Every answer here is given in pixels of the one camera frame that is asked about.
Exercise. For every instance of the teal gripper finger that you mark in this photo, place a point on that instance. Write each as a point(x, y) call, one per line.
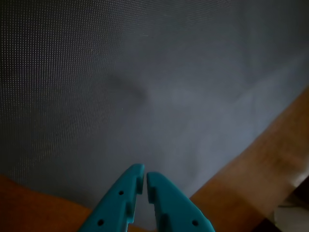
point(113, 207)
point(173, 207)

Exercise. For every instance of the grey woven mat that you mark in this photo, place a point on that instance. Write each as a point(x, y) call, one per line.
point(144, 84)

